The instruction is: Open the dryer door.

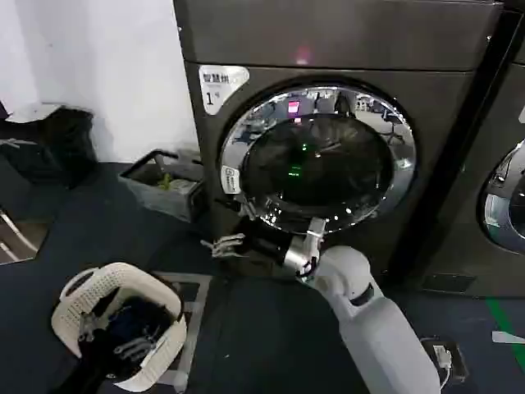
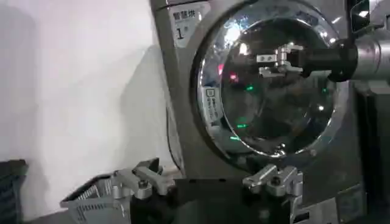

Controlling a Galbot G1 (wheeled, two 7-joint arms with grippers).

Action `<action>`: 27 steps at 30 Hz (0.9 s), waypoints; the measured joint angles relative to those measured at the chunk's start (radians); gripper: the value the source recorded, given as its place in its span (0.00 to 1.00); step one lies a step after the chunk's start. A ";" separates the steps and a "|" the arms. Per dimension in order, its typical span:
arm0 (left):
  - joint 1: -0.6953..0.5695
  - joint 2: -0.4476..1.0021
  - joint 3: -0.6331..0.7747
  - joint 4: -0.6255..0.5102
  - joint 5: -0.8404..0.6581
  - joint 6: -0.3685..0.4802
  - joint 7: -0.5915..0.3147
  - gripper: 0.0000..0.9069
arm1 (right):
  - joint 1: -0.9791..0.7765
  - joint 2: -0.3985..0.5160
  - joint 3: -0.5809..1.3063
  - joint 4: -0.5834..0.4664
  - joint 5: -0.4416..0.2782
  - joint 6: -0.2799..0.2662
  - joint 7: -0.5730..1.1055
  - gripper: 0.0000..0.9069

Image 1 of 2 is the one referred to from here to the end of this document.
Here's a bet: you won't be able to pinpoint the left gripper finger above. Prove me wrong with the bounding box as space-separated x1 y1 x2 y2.
77 313 104 342
113 333 160 359

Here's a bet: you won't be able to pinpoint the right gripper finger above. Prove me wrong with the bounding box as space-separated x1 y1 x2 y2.
199 232 249 259
213 195 260 225

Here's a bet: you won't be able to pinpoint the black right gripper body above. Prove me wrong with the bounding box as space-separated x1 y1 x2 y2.
244 227 291 264

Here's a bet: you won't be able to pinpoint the dark blue clothes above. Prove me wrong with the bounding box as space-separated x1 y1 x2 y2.
80 295 176 383

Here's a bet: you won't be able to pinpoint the small white door sticker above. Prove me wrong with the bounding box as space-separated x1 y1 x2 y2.
220 164 242 195

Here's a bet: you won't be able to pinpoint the white perforated laundry basket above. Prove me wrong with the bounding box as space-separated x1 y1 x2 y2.
50 262 188 392

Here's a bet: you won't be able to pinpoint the grey metal floor plate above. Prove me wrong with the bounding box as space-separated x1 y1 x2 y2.
153 269 214 393

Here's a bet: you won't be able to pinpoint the round glass chrome-rimmed dryer door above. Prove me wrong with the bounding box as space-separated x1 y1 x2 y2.
218 84 418 234

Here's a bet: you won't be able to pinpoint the black robot torso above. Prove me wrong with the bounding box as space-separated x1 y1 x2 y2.
186 273 354 394

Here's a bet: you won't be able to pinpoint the white energy label sticker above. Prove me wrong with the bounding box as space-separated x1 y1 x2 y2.
198 64 250 116

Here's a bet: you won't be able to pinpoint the grey dryer with round door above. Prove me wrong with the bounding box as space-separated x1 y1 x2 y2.
171 0 506 284

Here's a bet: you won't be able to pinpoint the black floor socket box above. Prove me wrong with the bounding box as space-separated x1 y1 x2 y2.
420 337 470 387

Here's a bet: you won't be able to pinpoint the grey dryer with blue-lit door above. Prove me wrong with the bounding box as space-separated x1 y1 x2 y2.
418 0 525 299

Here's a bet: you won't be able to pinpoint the white tape strip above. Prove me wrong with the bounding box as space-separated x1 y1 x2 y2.
491 329 525 345

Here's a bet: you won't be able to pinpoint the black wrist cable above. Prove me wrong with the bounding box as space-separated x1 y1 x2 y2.
293 255 319 285

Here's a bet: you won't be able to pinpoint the grey plastic crate with handle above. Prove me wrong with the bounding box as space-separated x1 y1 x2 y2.
117 149 208 223

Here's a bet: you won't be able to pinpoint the metal frame legs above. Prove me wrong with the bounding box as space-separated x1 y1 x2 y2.
0 207 39 262

